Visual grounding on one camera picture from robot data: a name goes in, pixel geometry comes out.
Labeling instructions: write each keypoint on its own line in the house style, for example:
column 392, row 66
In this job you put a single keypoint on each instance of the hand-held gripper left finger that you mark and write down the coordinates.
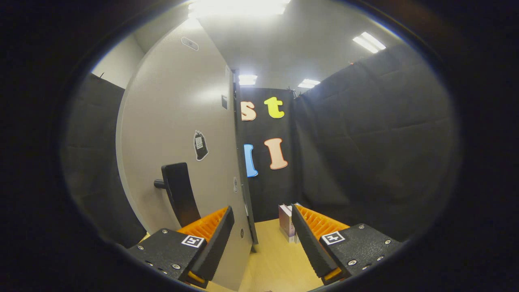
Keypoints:
column 217, row 247

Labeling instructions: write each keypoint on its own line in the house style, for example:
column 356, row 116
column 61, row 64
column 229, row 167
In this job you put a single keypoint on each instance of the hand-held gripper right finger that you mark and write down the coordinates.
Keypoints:
column 310, row 243

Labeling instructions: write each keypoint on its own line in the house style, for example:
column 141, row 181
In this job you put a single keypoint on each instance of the beige cabinet door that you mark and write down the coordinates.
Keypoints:
column 170, row 101

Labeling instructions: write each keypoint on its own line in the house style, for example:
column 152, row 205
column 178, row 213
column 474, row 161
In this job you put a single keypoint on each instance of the white spine book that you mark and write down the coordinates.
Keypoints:
column 297, row 235

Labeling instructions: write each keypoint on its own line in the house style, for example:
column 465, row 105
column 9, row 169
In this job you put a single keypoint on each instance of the purple cover book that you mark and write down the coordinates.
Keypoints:
column 286, row 221

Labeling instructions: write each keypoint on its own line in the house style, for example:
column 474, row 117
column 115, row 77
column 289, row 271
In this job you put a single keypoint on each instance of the dark grey cabinet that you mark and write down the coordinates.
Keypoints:
column 249, row 223

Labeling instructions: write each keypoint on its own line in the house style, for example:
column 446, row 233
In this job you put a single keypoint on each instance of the black backdrop cloth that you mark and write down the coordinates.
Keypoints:
column 365, row 142

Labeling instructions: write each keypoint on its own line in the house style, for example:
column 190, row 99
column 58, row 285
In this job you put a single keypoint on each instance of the large ceiling light panel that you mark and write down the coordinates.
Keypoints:
column 239, row 7

